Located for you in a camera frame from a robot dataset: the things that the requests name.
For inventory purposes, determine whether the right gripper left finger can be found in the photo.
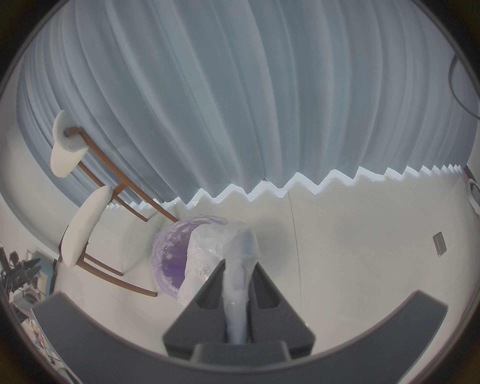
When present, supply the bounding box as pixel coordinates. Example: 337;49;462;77
162;260;230;359

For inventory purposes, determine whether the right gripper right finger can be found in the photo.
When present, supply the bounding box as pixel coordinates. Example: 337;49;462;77
245;260;316;357

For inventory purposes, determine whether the clear plastic wrapper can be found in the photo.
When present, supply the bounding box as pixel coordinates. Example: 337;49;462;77
176;220;260;344

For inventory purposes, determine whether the purple plastic bag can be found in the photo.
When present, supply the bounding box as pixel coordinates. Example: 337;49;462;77
152;214;230;299

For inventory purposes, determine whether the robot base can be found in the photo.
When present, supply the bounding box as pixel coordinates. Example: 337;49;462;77
0;245;72;376

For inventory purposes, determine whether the white cushioned wooden chair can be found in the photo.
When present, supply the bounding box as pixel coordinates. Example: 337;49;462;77
50;110;181;299

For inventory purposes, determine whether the blue-green curtain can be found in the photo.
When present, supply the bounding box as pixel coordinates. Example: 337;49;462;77
17;0;478;206

